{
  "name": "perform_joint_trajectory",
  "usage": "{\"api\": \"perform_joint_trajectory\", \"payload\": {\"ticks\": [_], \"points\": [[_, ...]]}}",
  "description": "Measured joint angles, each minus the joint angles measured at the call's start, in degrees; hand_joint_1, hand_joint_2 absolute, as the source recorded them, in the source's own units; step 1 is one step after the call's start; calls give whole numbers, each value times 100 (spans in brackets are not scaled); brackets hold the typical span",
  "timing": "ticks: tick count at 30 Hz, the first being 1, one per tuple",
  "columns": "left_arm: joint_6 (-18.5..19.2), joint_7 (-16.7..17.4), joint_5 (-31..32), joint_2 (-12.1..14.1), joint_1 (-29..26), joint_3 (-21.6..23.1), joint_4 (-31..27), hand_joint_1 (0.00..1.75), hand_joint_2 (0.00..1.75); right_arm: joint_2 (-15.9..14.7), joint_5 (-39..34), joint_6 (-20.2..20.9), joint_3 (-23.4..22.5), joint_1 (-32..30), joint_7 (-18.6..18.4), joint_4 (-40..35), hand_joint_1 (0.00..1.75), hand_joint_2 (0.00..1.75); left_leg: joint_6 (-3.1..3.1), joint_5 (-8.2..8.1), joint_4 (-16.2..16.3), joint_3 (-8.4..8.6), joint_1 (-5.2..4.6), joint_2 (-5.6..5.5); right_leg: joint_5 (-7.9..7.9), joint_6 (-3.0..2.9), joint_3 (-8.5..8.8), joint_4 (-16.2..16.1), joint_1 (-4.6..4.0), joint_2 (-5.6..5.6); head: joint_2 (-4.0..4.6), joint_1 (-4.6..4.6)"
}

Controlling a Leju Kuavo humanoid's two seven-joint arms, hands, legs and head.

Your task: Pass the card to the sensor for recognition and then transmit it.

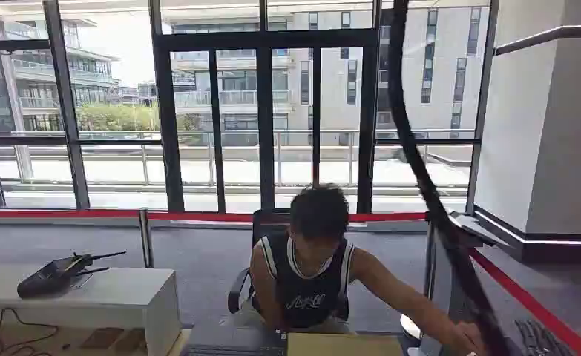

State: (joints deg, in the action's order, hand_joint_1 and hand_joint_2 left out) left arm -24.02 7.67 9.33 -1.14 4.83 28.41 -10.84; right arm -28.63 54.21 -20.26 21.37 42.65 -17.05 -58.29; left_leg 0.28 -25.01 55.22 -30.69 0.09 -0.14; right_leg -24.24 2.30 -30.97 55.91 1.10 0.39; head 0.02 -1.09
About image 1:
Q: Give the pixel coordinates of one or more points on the metal balcony railing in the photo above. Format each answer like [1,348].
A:
[211,147]

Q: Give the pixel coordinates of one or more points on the person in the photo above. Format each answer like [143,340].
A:
[310,290]

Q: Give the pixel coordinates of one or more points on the black office chair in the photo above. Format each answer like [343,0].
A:
[238,295]

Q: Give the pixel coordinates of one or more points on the dark grey laptop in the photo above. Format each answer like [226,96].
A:
[231,341]

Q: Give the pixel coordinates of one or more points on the grey computer monitor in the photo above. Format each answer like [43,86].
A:
[442,290]

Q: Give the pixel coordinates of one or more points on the white cabinet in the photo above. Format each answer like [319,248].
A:
[113,300]

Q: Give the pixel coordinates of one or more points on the red barrier belt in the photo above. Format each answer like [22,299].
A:
[531,304]
[74,214]

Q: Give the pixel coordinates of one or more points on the black remote controller with antennas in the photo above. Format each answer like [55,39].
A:
[49,277]

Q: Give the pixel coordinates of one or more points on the black glass door frame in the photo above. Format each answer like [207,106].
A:
[265,123]

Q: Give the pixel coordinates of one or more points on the metal stanchion post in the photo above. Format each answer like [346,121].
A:
[145,241]

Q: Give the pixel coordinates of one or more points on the grey wall handrail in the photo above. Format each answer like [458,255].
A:
[545,37]

